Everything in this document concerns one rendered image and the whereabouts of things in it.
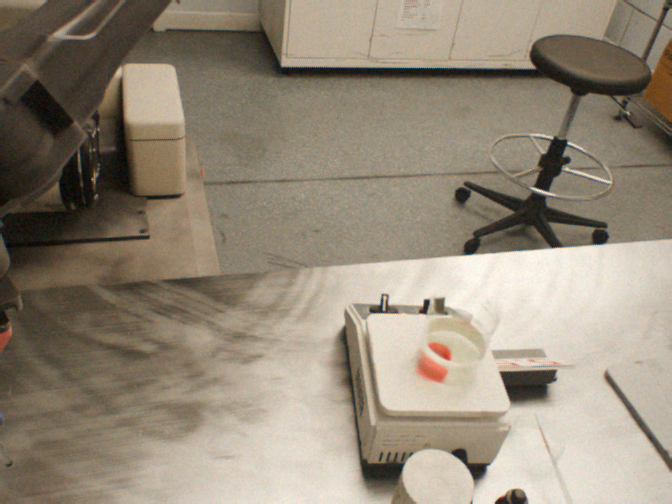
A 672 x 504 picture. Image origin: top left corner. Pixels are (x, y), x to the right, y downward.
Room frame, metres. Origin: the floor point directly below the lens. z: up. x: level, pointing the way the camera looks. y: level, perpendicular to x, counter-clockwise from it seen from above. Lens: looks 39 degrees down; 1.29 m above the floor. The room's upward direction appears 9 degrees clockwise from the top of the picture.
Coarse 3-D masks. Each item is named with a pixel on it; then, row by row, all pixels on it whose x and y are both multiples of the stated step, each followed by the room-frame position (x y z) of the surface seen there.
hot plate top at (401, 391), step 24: (384, 336) 0.45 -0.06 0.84; (408, 336) 0.46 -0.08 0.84; (384, 360) 0.42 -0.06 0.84; (408, 360) 0.42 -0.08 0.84; (384, 384) 0.39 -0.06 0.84; (408, 384) 0.40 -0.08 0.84; (480, 384) 0.41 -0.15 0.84; (384, 408) 0.37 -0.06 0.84; (408, 408) 0.37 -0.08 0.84; (432, 408) 0.37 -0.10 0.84; (456, 408) 0.38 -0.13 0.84; (480, 408) 0.38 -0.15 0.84; (504, 408) 0.39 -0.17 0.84
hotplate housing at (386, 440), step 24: (360, 336) 0.47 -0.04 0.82; (360, 360) 0.44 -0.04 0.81; (360, 384) 0.42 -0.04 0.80; (360, 408) 0.40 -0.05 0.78; (360, 432) 0.39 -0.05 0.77; (384, 432) 0.36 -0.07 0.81; (408, 432) 0.36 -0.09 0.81; (432, 432) 0.37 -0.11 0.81; (456, 432) 0.37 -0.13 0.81; (480, 432) 0.38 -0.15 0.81; (504, 432) 0.38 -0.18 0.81; (384, 456) 0.36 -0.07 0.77; (408, 456) 0.37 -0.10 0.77; (456, 456) 0.37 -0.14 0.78; (480, 456) 0.38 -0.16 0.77
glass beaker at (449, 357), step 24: (456, 288) 0.45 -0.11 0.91; (480, 288) 0.45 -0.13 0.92; (432, 312) 0.41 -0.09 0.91; (456, 312) 0.45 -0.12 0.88; (480, 312) 0.44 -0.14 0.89; (432, 336) 0.41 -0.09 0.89; (456, 336) 0.40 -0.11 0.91; (480, 336) 0.39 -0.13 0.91; (432, 360) 0.40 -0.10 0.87; (456, 360) 0.39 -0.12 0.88; (480, 360) 0.40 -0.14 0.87; (432, 384) 0.40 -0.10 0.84; (456, 384) 0.39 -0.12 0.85
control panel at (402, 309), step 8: (352, 304) 0.55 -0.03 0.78; (360, 304) 0.55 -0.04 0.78; (368, 304) 0.55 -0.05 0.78; (376, 304) 0.55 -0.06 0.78; (392, 304) 0.56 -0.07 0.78; (400, 304) 0.56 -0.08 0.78; (360, 312) 0.52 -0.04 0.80; (368, 312) 0.52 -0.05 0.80; (400, 312) 0.53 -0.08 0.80; (408, 312) 0.53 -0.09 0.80; (416, 312) 0.54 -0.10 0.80
